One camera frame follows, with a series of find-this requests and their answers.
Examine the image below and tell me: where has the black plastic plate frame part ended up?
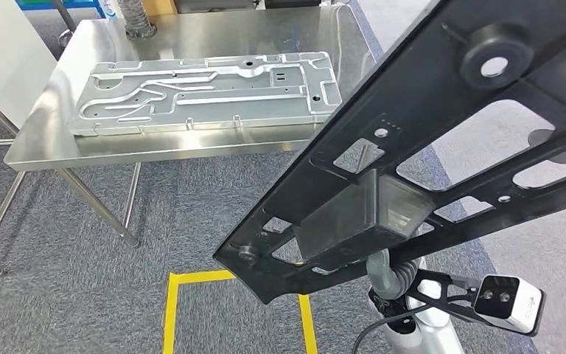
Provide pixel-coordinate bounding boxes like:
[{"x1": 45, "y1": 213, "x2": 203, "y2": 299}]
[{"x1": 213, "y1": 0, "x2": 566, "y2": 305}]

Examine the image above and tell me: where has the stainless steel workbench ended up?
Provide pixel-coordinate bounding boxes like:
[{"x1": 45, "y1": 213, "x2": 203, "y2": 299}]
[{"x1": 0, "y1": 4, "x2": 377, "y2": 277}]

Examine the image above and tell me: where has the machined aluminium plate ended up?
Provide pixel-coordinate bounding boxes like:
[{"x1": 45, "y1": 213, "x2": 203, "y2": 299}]
[{"x1": 68, "y1": 51, "x2": 343, "y2": 138}]

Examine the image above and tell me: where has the black round stand base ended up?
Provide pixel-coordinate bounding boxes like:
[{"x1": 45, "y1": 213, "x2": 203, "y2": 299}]
[{"x1": 527, "y1": 128, "x2": 566, "y2": 165}]

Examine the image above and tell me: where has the steel pole stand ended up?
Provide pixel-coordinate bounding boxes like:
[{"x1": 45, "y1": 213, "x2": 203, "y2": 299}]
[{"x1": 51, "y1": 0, "x2": 79, "y2": 49}]

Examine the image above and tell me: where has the white panel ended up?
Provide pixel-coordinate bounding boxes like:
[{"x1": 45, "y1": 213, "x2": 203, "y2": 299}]
[{"x1": 0, "y1": 0, "x2": 58, "y2": 148}]

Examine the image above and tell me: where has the black camera cable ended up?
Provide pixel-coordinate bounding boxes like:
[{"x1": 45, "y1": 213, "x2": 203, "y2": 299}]
[{"x1": 351, "y1": 295, "x2": 479, "y2": 354}]

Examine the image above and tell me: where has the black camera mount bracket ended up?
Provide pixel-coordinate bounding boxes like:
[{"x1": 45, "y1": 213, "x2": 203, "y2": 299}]
[{"x1": 407, "y1": 268, "x2": 482, "y2": 326}]

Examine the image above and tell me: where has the grey flexible duct hose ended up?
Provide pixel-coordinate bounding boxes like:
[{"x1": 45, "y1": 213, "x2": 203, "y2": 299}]
[{"x1": 116, "y1": 0, "x2": 158, "y2": 40}]

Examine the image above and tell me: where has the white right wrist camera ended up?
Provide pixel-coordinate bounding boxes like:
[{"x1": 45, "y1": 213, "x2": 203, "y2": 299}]
[{"x1": 473, "y1": 274, "x2": 547, "y2": 337}]

